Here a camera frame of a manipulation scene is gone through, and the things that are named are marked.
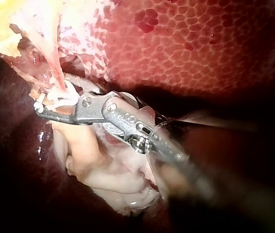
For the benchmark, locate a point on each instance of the thin tube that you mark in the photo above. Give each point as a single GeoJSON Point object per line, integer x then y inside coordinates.
{"type": "Point", "coordinates": [58, 72]}

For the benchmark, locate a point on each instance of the right arm instrument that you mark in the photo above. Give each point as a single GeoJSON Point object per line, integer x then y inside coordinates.
{"type": "Point", "coordinates": [127, 119]}

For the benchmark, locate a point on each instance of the white clip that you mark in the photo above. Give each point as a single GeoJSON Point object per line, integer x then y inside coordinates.
{"type": "Point", "coordinates": [68, 97]}
{"type": "Point", "coordinates": [41, 97]}

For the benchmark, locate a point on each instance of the pale fatty tissue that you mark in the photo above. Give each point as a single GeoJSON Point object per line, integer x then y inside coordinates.
{"type": "Point", "coordinates": [79, 29]}
{"type": "Point", "coordinates": [108, 174]}

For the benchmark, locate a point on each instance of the dark red liver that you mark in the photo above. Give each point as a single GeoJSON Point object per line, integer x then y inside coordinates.
{"type": "Point", "coordinates": [188, 48]}

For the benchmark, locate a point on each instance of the right arm instrument jaw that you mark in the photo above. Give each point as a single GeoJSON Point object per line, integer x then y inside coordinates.
{"type": "Point", "coordinates": [84, 85]}
{"type": "Point", "coordinates": [57, 116]}

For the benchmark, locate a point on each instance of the dark right arm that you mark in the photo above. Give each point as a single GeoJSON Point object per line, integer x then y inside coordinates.
{"type": "Point", "coordinates": [227, 206]}

